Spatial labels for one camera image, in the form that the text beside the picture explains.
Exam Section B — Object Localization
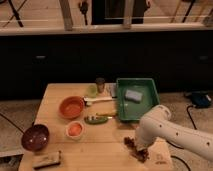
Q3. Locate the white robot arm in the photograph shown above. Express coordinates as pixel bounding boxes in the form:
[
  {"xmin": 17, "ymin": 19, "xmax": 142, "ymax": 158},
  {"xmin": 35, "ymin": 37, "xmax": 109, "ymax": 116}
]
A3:
[{"xmin": 135, "ymin": 105, "xmax": 213, "ymax": 162}]

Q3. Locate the dark blue floor device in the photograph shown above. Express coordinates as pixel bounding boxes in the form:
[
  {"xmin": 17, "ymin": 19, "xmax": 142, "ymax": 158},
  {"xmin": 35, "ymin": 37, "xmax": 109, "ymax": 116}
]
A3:
[{"xmin": 191, "ymin": 93, "xmax": 211, "ymax": 108}]

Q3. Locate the small white orange bowl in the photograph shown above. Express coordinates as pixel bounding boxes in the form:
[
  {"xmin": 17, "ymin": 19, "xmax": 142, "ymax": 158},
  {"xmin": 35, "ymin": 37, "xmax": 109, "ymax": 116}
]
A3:
[{"xmin": 65, "ymin": 121, "xmax": 84, "ymax": 140}]

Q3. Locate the orange red bowl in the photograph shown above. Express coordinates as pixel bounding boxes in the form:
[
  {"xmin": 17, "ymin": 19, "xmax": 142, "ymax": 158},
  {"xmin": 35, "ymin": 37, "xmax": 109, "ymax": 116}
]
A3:
[{"xmin": 59, "ymin": 96, "xmax": 84, "ymax": 119}]

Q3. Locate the green plastic tray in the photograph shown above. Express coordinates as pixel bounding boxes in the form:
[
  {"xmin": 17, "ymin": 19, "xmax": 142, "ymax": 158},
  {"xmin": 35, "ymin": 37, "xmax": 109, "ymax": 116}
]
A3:
[{"xmin": 116, "ymin": 78, "xmax": 160, "ymax": 122}]

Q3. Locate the blue grey sponge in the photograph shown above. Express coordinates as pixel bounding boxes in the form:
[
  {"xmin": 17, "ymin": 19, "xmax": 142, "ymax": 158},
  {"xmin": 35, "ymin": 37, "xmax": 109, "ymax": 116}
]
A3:
[{"xmin": 125, "ymin": 90, "xmax": 143, "ymax": 102}]

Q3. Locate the dark purple bowl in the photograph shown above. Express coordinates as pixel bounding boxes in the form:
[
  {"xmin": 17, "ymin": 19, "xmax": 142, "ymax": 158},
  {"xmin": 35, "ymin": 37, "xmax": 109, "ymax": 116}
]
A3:
[{"xmin": 21, "ymin": 124, "xmax": 50, "ymax": 152}]

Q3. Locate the grey metal object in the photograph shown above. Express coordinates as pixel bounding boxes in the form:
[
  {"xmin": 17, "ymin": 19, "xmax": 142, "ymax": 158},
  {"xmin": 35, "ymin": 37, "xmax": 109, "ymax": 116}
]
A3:
[{"xmin": 109, "ymin": 83, "xmax": 117, "ymax": 98}]

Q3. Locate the light green cup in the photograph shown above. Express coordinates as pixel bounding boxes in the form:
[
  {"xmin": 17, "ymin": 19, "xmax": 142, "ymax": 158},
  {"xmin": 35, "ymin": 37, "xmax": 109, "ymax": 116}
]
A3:
[{"xmin": 86, "ymin": 85, "xmax": 98, "ymax": 98}]

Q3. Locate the black cable on floor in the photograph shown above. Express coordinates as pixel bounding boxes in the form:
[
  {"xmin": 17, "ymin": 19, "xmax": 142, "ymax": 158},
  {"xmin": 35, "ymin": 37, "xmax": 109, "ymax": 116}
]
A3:
[{"xmin": 165, "ymin": 104, "xmax": 200, "ymax": 150}]

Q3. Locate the wooden block eraser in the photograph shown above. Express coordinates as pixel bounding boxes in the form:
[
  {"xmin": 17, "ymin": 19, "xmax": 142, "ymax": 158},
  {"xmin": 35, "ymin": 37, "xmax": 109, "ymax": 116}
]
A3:
[{"xmin": 32, "ymin": 151, "xmax": 61, "ymax": 169}]

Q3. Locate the bunch of dark grapes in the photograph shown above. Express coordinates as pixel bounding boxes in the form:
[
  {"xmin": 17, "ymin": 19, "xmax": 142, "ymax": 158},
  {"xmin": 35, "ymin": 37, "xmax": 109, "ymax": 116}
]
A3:
[{"xmin": 124, "ymin": 137, "xmax": 149, "ymax": 163}]

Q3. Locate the small brown jar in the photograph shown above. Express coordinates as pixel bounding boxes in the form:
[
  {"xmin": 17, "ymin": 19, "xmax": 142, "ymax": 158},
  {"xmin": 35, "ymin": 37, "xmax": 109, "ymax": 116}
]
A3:
[{"xmin": 95, "ymin": 77, "xmax": 105, "ymax": 93}]

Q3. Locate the white handled brush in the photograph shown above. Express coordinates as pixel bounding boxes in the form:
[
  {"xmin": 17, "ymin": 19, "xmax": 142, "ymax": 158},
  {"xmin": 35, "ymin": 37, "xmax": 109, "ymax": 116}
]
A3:
[{"xmin": 83, "ymin": 97, "xmax": 113, "ymax": 106}]

